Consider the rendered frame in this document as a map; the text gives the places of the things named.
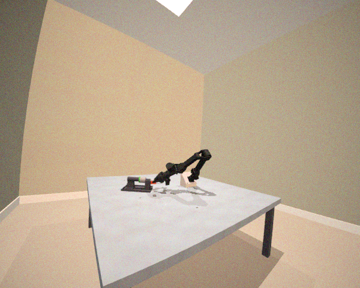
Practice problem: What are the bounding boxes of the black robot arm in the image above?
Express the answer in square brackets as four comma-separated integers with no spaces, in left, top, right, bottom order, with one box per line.
[164,149,212,185]

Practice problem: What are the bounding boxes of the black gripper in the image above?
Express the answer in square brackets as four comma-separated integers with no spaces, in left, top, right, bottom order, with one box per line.
[152,170,171,183]

